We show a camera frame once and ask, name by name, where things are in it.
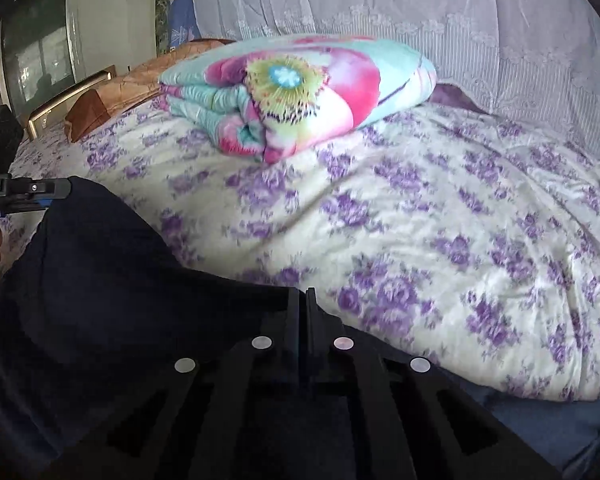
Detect colourful folded quilt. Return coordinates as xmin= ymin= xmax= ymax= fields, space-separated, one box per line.
xmin=159 ymin=34 xmax=437 ymax=164

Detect blue patterned cloth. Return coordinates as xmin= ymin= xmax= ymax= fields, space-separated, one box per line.
xmin=169 ymin=0 xmax=201 ymax=51

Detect brown pillow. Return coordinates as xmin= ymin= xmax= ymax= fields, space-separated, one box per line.
xmin=65 ymin=39 xmax=233 ymax=143

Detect purple floral bed sheet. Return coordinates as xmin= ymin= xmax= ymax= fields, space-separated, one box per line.
xmin=12 ymin=101 xmax=600 ymax=401

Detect old crt television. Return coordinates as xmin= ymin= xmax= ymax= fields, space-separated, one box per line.
xmin=0 ymin=0 xmax=157 ymax=122

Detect white lace mosquito net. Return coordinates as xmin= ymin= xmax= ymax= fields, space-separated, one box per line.
xmin=193 ymin=0 xmax=600 ymax=160

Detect wooden bed headboard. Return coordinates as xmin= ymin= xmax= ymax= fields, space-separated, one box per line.
xmin=24 ymin=65 xmax=117 ymax=141

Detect dark navy pants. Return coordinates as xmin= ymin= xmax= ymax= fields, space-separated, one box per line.
xmin=0 ymin=178 xmax=600 ymax=479

